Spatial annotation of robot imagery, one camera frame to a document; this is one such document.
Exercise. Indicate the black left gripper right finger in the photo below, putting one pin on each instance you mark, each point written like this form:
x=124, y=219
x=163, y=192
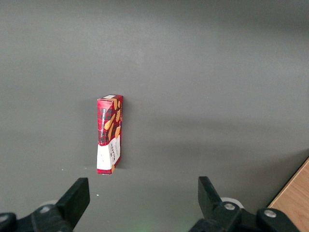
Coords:
x=210, y=203

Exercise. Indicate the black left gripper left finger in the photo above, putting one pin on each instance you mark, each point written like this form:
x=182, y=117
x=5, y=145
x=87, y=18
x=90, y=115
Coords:
x=72, y=200

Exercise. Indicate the red tartan shortbread box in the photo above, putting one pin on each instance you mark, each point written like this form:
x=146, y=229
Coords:
x=108, y=135

